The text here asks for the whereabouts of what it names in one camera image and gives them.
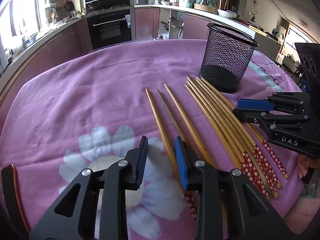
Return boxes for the bamboo chopstick five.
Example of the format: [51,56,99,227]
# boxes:
[186,80,279,199]

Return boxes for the bamboo chopstick three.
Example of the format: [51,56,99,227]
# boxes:
[164,83,216,168]

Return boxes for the dark bamboo chopstick two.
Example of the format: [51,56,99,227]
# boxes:
[156,89,193,150]

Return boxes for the bamboo chopstick one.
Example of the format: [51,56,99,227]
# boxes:
[145,88,197,221]

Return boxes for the black mesh utensil holder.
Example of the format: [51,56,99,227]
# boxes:
[199,23,259,93]

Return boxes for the pink floral tablecloth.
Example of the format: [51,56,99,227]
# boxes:
[0,38,304,240]

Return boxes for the black built-in oven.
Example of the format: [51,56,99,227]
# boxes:
[87,10,132,50]

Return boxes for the black range hood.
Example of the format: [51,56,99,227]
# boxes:
[85,0,131,14]

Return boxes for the black camera box right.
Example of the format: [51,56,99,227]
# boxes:
[295,43,320,102]

